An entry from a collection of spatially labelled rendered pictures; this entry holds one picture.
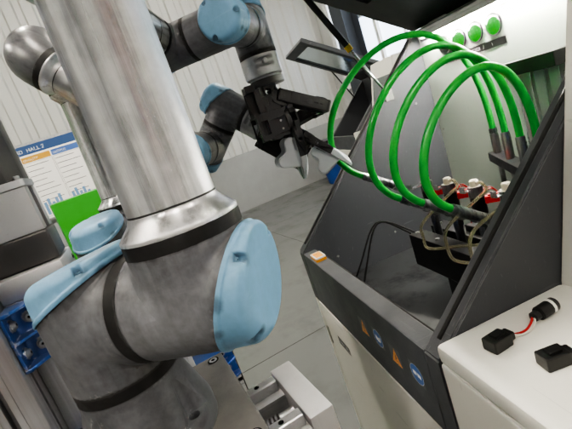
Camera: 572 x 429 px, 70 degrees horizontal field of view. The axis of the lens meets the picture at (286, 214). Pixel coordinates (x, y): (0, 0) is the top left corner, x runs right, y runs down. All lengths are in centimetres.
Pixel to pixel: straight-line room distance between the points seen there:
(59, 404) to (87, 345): 31
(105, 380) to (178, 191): 21
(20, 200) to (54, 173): 647
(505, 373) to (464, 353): 6
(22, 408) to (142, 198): 40
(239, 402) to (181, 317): 20
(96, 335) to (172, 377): 11
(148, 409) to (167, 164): 26
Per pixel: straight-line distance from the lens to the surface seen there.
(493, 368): 57
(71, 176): 715
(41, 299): 45
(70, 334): 45
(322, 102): 85
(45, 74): 94
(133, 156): 36
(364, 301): 84
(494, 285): 65
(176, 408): 49
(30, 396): 68
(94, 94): 37
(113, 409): 49
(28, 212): 70
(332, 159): 89
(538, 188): 67
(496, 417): 58
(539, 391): 54
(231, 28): 71
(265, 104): 83
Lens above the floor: 133
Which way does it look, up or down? 13 degrees down
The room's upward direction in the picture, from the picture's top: 19 degrees counter-clockwise
